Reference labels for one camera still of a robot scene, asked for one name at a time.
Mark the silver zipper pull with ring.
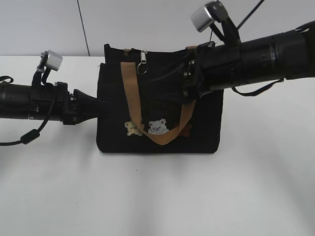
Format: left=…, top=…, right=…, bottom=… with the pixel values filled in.
left=137, top=50, right=148, bottom=75

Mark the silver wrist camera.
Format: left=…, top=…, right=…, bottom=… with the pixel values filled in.
left=190, top=0, right=229, bottom=32
left=36, top=50, right=63, bottom=73

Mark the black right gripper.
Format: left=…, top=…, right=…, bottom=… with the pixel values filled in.
left=146, top=43, right=217, bottom=104

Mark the black canvas tote bag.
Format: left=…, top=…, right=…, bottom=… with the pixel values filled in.
left=96, top=44, right=223, bottom=153

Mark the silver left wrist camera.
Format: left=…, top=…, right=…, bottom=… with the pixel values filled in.
left=36, top=50, right=63, bottom=73

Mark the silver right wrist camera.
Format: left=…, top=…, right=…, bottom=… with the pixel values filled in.
left=190, top=0, right=229, bottom=32

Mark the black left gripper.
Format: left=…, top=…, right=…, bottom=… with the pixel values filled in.
left=53, top=82, right=112, bottom=125

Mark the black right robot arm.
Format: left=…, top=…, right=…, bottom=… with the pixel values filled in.
left=140, top=22, right=315, bottom=104

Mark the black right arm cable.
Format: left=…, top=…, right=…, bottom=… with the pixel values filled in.
left=230, top=77, right=285, bottom=97

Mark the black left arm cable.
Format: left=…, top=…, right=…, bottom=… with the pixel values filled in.
left=0, top=94, right=55, bottom=147

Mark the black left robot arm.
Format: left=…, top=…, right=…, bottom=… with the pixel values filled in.
left=0, top=80, right=115, bottom=125

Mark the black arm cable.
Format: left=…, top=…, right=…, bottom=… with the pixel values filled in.
left=230, top=77, right=285, bottom=97
left=0, top=94, right=55, bottom=147

